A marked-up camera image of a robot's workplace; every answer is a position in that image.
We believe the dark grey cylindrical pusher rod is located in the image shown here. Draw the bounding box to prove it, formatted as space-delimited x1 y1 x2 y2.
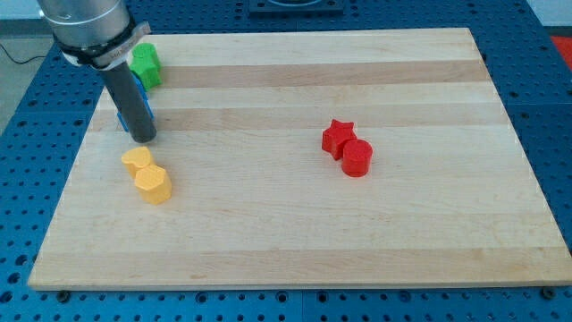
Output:
99 63 156 143

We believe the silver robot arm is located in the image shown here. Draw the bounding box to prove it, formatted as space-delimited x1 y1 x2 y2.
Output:
38 0 156 143

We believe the blue cube block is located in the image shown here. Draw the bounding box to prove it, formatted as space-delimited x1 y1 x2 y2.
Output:
131 73 148 104

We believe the blue flat block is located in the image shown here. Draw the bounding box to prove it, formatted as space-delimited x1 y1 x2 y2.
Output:
116 97 155 132

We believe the green star block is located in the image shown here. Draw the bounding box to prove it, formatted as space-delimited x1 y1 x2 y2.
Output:
130 60 163 90

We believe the green cylinder block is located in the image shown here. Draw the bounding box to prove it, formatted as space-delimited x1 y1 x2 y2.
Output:
132 43 161 70

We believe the yellow heart block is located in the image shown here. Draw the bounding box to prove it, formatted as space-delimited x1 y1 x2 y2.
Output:
121 147 155 178

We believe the yellow hexagon block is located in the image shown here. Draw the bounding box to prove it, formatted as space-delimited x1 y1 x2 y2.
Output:
134 165 172 205

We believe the light wooden board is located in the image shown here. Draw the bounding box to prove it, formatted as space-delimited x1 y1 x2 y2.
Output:
29 28 571 291

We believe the red star block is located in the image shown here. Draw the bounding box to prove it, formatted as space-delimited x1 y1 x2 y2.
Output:
322 119 357 160

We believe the red cylinder block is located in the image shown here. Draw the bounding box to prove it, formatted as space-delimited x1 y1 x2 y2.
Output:
341 139 374 177

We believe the black cable on floor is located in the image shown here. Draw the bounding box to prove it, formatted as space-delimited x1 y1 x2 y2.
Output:
0 43 48 65

